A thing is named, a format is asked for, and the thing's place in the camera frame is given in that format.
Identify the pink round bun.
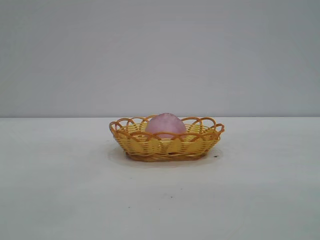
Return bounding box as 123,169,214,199
145,112,188,141

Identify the yellow woven wicker basket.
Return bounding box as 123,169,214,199
108,114,226,162

